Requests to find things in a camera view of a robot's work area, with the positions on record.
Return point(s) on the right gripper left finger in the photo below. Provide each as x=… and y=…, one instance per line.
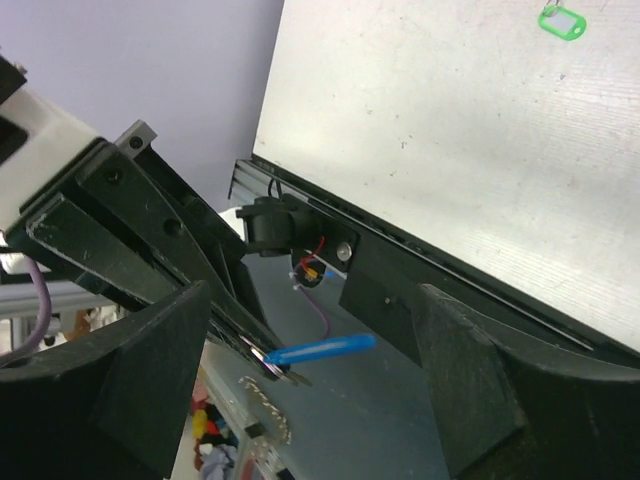
x=110, y=405

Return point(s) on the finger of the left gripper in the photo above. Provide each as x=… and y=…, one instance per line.
x=145, y=256
x=114, y=180

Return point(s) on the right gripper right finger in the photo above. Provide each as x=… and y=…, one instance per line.
x=509, y=405

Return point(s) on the blue key tag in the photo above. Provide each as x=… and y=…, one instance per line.
x=332, y=347

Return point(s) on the green key tag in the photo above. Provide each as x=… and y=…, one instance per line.
x=561, y=22

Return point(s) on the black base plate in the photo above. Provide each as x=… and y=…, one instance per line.
x=396, y=261

